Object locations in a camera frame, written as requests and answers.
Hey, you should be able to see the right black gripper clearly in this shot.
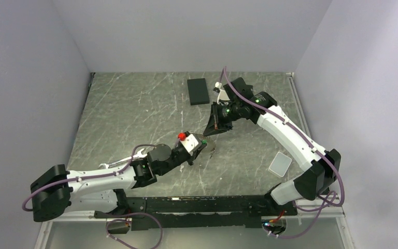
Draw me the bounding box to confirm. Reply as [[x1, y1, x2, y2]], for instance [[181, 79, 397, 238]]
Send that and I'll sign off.
[[204, 101, 241, 136]]

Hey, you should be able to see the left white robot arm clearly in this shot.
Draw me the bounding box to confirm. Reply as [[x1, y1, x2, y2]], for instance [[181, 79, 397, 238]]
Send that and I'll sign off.
[[22, 140, 207, 222]]

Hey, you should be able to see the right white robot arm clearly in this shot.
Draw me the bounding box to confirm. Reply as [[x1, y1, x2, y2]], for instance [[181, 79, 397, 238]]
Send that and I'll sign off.
[[203, 77, 341, 215]]

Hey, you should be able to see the plain black rectangular box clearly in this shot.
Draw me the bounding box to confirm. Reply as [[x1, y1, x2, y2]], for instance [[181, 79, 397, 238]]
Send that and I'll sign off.
[[187, 78, 210, 106]]

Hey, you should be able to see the upper silver wrench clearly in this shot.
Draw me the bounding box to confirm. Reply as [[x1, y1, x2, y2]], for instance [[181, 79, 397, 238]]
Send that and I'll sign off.
[[98, 149, 147, 169]]

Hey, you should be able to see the black box with label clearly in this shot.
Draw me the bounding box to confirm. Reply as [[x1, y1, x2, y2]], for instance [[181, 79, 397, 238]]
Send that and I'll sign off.
[[243, 85, 253, 99]]

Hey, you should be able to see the clear plastic card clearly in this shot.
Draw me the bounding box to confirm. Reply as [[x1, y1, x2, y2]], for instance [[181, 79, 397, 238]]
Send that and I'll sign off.
[[268, 152, 292, 177]]

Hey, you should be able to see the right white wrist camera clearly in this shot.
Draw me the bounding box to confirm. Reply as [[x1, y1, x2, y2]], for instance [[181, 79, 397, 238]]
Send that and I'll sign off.
[[213, 82, 230, 104]]

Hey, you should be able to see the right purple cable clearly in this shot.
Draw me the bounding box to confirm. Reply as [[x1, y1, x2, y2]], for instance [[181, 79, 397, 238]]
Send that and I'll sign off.
[[221, 66, 346, 240]]

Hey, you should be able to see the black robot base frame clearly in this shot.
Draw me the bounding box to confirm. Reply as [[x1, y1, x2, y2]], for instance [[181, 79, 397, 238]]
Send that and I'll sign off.
[[94, 195, 297, 231]]

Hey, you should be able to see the aluminium rail frame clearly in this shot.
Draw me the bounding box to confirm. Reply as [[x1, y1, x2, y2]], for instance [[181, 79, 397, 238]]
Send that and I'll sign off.
[[34, 72, 354, 249]]

